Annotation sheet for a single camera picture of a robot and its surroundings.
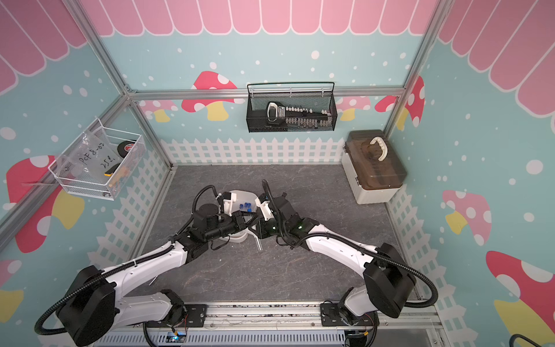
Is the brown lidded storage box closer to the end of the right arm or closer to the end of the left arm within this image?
the end of the right arm

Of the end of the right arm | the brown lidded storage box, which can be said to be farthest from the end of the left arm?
the brown lidded storage box

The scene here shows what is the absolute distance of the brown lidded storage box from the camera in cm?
95
